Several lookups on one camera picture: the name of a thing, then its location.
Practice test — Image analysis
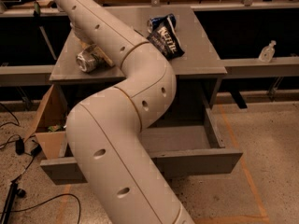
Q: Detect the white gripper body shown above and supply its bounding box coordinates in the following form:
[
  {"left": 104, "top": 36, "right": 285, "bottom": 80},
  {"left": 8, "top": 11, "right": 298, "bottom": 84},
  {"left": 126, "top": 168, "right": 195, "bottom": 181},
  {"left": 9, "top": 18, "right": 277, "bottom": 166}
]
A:
[{"left": 70, "top": 23, "right": 93, "bottom": 45}]

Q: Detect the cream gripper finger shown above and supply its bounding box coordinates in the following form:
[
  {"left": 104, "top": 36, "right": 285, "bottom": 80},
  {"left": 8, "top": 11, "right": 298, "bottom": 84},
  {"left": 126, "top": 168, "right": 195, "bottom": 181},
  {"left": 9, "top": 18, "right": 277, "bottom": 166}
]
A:
[{"left": 83, "top": 44, "right": 114, "bottom": 67}]

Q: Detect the silver green 7up can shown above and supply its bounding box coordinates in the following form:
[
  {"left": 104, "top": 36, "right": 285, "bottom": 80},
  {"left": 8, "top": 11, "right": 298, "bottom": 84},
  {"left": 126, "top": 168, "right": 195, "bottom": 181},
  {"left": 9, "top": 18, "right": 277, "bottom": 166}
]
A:
[{"left": 76, "top": 50, "right": 105, "bottom": 73}]

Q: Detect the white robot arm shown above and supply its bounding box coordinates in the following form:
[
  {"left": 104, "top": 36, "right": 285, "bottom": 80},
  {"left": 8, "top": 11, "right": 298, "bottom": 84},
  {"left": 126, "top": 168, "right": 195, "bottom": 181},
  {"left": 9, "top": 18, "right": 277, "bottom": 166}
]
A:
[{"left": 54, "top": 0, "right": 194, "bottom": 224}]

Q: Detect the open grey top drawer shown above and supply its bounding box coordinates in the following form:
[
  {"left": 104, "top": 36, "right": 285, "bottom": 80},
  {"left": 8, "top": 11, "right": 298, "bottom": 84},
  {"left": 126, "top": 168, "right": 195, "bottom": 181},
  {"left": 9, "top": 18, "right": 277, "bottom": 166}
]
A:
[{"left": 40, "top": 103, "right": 244, "bottom": 186}]

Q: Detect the blue kettle chip bag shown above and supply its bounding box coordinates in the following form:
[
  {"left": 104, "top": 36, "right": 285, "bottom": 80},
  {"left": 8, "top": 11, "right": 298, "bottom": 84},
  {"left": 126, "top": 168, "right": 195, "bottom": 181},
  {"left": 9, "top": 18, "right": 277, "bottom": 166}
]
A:
[{"left": 147, "top": 20, "right": 184, "bottom": 60}]

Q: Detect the brown cardboard box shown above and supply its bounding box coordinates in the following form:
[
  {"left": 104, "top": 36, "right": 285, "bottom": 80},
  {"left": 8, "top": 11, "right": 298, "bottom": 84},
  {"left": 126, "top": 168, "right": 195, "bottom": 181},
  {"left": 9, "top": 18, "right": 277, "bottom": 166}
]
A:
[{"left": 24, "top": 85, "right": 67, "bottom": 160}]

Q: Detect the grey cabinet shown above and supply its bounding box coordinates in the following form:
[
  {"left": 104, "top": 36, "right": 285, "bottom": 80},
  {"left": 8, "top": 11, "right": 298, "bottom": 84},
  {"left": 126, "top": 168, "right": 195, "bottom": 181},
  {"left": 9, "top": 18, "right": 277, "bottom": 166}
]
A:
[{"left": 50, "top": 7, "right": 224, "bottom": 130}]

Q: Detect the black power adapter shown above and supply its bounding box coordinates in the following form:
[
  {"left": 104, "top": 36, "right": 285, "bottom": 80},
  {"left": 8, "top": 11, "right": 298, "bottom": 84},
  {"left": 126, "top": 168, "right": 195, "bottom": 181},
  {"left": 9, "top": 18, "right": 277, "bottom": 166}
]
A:
[{"left": 15, "top": 138, "right": 24, "bottom": 155}]

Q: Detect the black stand base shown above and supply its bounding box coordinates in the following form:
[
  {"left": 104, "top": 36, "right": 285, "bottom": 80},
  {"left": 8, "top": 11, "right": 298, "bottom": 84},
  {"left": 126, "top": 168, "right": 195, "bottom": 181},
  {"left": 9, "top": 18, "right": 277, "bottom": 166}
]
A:
[{"left": 0, "top": 182, "right": 26, "bottom": 224}]

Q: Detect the clear sanitizer bottle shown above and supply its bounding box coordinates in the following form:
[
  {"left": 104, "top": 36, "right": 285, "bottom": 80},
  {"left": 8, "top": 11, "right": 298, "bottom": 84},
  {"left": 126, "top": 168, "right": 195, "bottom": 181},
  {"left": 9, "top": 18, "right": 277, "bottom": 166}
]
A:
[{"left": 259, "top": 40, "right": 277, "bottom": 63}]

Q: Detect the black floor cable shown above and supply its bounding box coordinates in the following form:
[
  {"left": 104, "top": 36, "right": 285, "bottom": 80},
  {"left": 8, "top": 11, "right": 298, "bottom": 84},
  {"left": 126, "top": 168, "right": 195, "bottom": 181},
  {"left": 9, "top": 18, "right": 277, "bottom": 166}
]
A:
[{"left": 0, "top": 193, "right": 82, "bottom": 224}]

